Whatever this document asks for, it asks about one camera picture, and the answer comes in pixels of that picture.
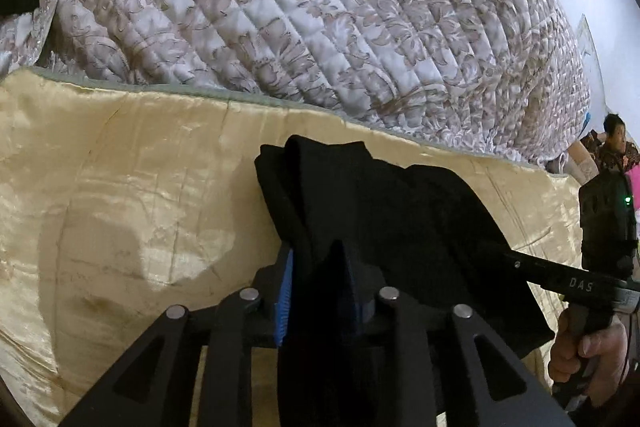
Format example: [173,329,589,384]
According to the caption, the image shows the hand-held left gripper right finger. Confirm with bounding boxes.
[322,241,576,427]

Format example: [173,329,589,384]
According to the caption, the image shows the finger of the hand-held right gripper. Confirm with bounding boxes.
[475,241,640,304]

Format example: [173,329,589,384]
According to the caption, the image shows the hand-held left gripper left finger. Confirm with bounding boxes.
[57,252,296,427]

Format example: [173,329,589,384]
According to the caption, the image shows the black pants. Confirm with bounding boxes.
[254,134,557,427]

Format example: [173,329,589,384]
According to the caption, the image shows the person's right hand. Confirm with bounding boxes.
[549,307,633,409]

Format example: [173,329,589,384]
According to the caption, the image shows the beige satin blanket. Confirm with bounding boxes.
[0,68,596,427]

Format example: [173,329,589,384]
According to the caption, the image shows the floral quilted quilt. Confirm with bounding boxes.
[0,0,592,168]

